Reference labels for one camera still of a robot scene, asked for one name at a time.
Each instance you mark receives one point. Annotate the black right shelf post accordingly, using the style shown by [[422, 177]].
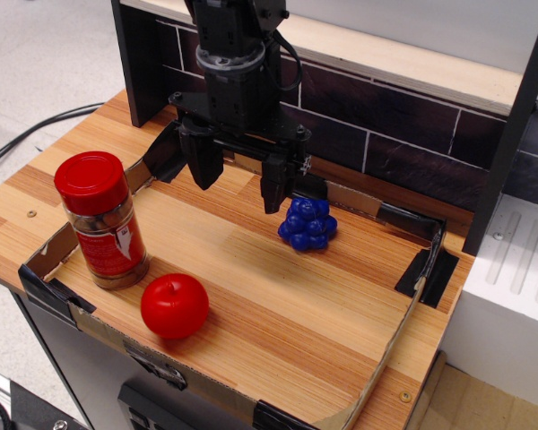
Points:
[[505, 155]]

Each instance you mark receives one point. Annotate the light wooden shelf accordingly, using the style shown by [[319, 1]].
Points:
[[440, 76]]

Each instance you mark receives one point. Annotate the red-lidded spice bottle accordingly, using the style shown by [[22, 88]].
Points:
[[99, 205]]

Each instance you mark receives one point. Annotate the black left shelf post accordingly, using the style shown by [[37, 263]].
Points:
[[149, 54]]

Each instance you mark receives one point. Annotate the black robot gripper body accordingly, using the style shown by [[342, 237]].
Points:
[[242, 98]]

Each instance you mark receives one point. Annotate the blue plastic grape bunch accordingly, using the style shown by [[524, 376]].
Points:
[[308, 225]]

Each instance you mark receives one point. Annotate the red plastic apple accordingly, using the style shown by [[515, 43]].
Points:
[[174, 306]]

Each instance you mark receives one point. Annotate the dark brick backsplash panel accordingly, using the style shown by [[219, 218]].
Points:
[[431, 146]]

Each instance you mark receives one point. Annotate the black shelf post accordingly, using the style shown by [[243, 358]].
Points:
[[505, 155], [149, 54]]

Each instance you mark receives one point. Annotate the cardboard fence with black tape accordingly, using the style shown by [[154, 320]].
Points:
[[336, 339]]

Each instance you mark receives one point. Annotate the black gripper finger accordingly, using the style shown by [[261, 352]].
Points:
[[204, 157], [275, 181]]

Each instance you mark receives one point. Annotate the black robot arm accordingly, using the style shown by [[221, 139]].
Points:
[[239, 52]]

